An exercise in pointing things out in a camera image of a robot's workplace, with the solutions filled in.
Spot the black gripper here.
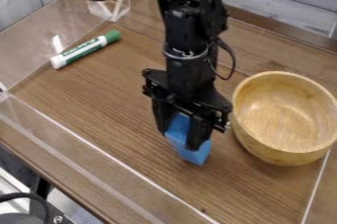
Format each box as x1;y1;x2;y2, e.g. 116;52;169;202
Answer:
142;69;233;151

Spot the blue block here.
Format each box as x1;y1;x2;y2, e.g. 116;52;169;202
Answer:
165;113;212;166

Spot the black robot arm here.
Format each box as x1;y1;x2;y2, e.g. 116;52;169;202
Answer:
142;0;232;151

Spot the brown wooden bowl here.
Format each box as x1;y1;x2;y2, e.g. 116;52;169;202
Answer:
230;71;337;167

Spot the green white marker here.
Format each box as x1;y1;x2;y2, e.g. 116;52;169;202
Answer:
50;30;121;69

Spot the clear acrylic tray wall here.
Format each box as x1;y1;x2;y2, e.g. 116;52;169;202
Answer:
0;0;337;224

